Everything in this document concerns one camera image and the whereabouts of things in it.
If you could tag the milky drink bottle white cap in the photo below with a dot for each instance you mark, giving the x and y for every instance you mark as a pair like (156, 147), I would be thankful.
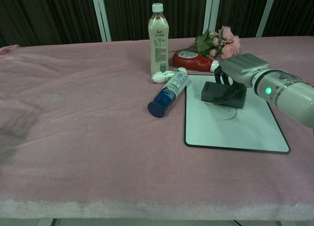
(159, 43)

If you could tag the pink artificial flower bouquet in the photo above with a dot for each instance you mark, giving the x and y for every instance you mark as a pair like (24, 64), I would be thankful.
(222, 43)

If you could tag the small white tube green print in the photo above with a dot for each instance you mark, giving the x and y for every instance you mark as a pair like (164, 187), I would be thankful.
(163, 75)

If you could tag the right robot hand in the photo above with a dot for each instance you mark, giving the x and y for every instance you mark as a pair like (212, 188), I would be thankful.
(241, 67)

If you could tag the small whiteboard black frame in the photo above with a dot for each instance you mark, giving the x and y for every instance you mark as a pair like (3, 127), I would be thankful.
(233, 130)

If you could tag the dark pleated curtain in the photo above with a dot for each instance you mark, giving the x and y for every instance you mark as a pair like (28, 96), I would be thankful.
(44, 14)

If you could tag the black whiteboard eraser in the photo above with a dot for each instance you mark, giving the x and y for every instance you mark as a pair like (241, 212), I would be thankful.
(222, 94)

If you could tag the red ketchup squeeze bottle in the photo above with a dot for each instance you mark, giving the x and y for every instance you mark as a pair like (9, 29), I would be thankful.
(191, 61)

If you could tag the blue white tube blue cap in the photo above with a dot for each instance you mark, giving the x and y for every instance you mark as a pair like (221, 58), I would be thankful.
(169, 93)

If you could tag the pink fleece table cloth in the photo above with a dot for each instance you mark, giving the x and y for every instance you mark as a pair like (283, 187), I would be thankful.
(98, 127)

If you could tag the white folding screen frame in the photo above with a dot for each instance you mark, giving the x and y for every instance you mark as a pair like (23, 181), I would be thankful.
(101, 14)

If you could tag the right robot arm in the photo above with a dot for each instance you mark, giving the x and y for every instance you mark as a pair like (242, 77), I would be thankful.
(284, 93)

